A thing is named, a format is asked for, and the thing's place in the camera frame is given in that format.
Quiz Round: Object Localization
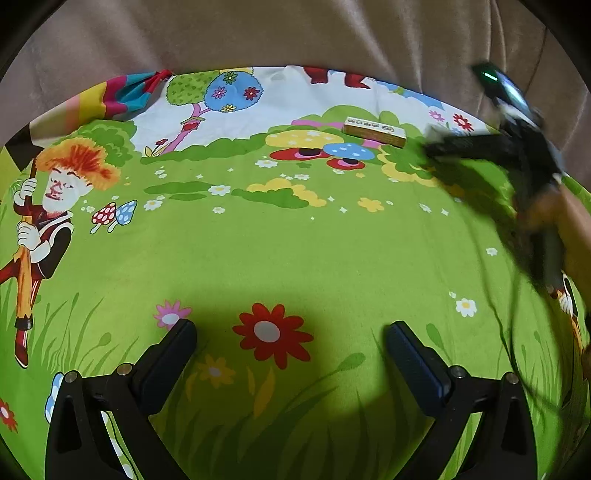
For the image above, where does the kraft orange box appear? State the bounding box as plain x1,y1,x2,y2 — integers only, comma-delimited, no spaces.
342,117,407,148

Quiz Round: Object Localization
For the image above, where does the right hand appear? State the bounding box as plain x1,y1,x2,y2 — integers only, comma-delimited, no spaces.
518,184,591,305

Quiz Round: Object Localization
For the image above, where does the colourful cartoon tablecloth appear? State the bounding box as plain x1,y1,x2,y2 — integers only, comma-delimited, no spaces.
1,66,590,479

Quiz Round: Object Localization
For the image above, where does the beige curtain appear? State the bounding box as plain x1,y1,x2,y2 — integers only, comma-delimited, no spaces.
1,1,590,184

